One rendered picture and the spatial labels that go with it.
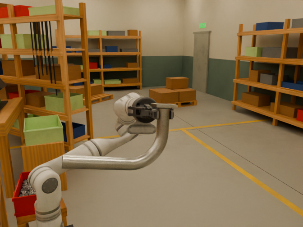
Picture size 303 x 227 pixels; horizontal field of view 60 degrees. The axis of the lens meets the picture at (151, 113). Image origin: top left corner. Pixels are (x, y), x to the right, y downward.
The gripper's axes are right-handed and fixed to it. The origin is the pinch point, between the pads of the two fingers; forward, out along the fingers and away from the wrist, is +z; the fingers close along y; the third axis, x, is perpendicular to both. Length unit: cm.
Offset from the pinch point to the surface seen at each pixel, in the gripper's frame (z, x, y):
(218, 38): -681, -187, 476
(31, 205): -93, 60, -35
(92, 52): -909, -133, 109
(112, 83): -923, -24, 188
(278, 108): -368, 18, 430
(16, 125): -458, 68, -83
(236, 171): -231, 101, 217
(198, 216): -165, 121, 117
